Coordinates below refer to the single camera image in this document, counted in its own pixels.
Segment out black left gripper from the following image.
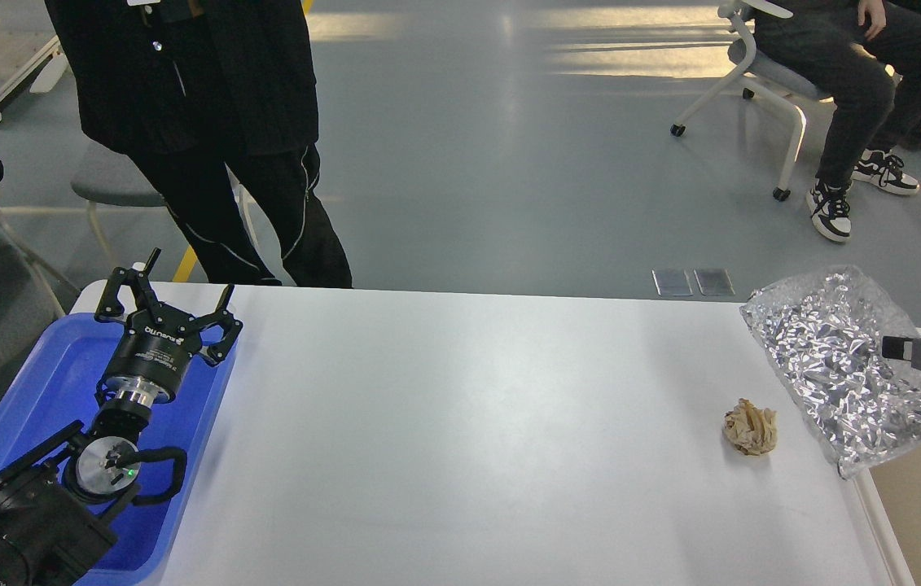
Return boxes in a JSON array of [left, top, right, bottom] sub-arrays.
[[93, 249, 243, 403]]

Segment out silver foil bag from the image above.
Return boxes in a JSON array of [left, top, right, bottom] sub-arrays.
[[740, 265, 921, 479]]

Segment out white robot base cart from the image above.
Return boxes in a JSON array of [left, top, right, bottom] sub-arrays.
[[0, 1, 69, 123]]

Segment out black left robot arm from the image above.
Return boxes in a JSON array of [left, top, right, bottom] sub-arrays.
[[0, 250, 243, 585]]

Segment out blue plastic tray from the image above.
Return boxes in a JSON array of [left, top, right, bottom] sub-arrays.
[[0, 314, 235, 585]]

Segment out crumpled brown paper ball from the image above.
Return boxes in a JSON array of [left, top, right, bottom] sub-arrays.
[[723, 398, 778, 456]]

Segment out person in black clothes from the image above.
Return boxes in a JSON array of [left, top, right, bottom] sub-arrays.
[[46, 1, 353, 289]]

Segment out right metal floor plate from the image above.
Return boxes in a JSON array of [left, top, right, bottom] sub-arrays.
[[692, 268, 735, 297]]

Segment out metal floor plate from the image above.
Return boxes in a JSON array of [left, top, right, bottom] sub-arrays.
[[692, 268, 735, 297], [652, 269, 692, 297]]

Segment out left metal floor plate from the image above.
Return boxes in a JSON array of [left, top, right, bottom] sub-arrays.
[[652, 269, 692, 297]]

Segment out seated person black trousers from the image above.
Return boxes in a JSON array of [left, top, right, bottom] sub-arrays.
[[754, 1, 921, 243]]

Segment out grey chair right background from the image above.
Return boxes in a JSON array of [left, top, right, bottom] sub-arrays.
[[669, 1, 830, 201]]

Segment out grey chair white frame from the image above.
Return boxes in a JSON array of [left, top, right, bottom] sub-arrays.
[[70, 141, 165, 268]]

